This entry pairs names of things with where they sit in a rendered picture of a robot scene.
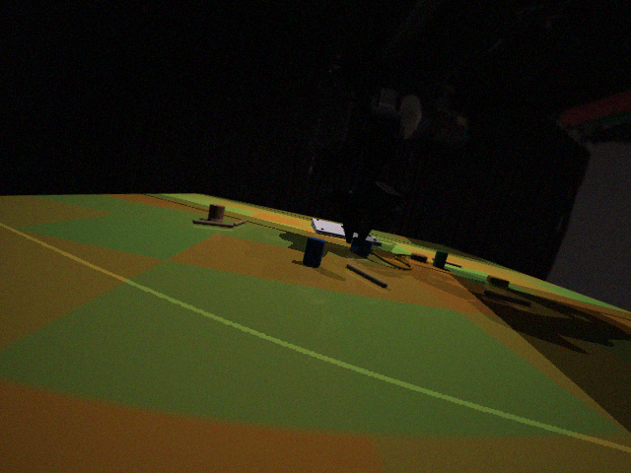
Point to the round wooden button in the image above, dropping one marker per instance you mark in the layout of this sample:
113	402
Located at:
418	257

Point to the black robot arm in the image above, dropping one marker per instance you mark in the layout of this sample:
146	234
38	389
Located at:
382	130

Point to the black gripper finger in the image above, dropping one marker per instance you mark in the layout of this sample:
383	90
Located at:
367	223
349	219

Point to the yellow string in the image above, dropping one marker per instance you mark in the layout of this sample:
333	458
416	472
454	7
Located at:
409	267

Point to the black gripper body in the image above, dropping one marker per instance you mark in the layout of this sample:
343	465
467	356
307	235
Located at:
349	201

